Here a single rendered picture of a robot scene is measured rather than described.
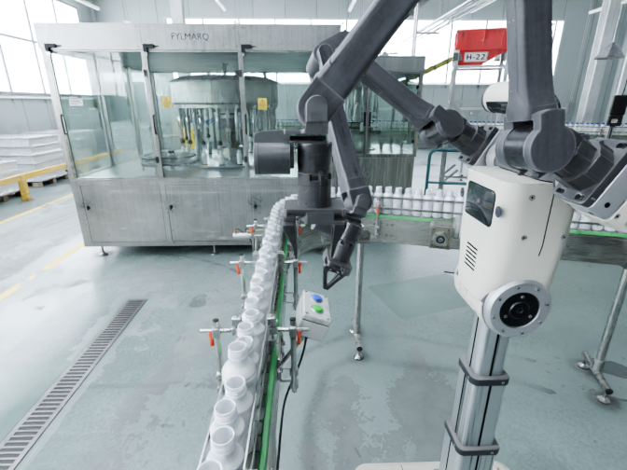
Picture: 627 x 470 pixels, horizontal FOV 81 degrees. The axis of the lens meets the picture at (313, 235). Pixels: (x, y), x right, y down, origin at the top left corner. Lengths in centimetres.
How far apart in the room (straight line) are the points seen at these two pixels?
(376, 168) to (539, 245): 515
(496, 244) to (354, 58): 54
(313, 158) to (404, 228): 179
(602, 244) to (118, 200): 418
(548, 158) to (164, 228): 403
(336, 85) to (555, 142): 36
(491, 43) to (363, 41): 678
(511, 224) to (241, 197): 343
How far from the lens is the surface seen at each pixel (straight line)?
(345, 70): 60
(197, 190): 416
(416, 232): 235
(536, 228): 94
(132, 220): 450
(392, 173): 608
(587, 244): 252
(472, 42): 735
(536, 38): 72
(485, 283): 98
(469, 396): 123
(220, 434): 69
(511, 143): 73
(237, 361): 78
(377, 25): 63
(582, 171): 77
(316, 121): 57
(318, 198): 60
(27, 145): 952
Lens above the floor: 165
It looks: 20 degrees down
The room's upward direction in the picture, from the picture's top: straight up
